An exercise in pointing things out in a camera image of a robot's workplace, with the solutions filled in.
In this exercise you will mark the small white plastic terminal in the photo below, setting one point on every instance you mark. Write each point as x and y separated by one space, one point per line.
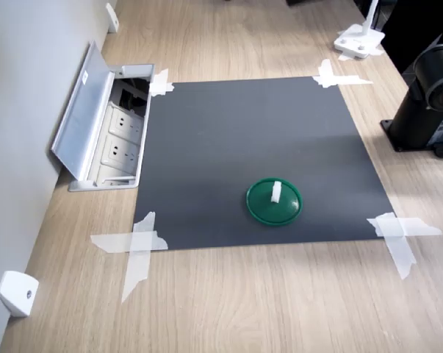
276 192

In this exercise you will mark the round green lid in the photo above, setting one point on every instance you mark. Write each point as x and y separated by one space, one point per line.
265 209

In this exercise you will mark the dark grey mat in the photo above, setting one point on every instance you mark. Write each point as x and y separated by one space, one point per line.
243 125

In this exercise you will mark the white power socket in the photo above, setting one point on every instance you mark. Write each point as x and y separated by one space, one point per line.
119 150
125 122

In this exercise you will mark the white tape strip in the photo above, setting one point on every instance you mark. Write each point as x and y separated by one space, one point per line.
401 253
114 242
348 81
325 71
161 89
408 227
136 272
161 75

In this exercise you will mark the white stand bracket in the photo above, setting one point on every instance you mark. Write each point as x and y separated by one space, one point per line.
359 42

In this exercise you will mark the small white corner bracket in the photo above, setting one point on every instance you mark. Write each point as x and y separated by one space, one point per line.
17 294
111 17

